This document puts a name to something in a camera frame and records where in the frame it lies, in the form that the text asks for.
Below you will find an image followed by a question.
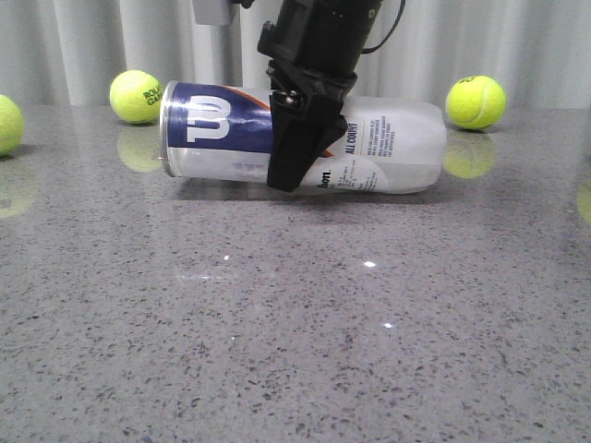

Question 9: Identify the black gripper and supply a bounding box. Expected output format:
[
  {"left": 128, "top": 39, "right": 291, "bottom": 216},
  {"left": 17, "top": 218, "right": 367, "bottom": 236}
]
[{"left": 258, "top": 20, "right": 357, "bottom": 192}]

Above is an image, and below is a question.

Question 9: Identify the white blue tennis ball can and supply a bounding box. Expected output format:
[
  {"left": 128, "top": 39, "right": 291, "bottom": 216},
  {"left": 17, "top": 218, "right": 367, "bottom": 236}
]
[{"left": 160, "top": 81, "right": 447, "bottom": 194}]

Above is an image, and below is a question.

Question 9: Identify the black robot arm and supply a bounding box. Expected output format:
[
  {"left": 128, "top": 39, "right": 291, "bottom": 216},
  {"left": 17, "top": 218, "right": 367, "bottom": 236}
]
[{"left": 258, "top": 1, "right": 381, "bottom": 192}]

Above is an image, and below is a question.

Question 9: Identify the tennis ball with Roland Garros print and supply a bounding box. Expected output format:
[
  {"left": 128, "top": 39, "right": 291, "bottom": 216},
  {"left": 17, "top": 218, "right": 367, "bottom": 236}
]
[{"left": 109, "top": 70, "right": 163, "bottom": 125}]

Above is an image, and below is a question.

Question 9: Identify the right tennis ball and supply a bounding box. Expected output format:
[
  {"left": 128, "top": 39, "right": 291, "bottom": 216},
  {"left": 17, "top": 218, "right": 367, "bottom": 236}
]
[{"left": 445, "top": 76, "right": 506, "bottom": 130}]

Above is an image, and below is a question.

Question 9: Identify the tennis ball far left edge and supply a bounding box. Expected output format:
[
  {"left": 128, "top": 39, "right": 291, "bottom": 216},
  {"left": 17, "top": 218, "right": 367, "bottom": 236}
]
[{"left": 0, "top": 95, "right": 24, "bottom": 156}]

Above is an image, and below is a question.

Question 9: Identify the grey pleated curtain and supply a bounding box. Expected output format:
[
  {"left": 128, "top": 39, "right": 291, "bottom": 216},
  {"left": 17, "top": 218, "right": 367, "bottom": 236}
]
[{"left": 1, "top": 1, "right": 590, "bottom": 109}]

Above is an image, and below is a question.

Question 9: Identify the black cable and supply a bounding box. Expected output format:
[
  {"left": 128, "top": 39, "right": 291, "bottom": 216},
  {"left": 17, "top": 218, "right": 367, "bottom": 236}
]
[{"left": 359, "top": 0, "right": 407, "bottom": 55}]

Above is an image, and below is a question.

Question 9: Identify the grey camera box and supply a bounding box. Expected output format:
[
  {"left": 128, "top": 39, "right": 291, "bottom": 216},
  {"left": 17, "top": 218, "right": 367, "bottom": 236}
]
[{"left": 192, "top": 0, "right": 236, "bottom": 26}]

